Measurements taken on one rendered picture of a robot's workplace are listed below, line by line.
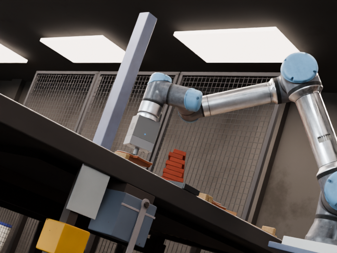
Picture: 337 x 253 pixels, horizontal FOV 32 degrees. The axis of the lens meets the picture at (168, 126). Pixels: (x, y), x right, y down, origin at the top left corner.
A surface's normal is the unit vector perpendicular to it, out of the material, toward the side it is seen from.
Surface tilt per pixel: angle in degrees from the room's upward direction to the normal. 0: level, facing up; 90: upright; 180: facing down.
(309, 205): 90
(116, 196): 90
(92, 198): 90
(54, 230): 90
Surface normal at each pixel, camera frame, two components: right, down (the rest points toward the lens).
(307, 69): -0.18, -0.41
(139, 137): 0.40, -0.10
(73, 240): 0.72, 0.07
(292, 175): -0.61, -0.38
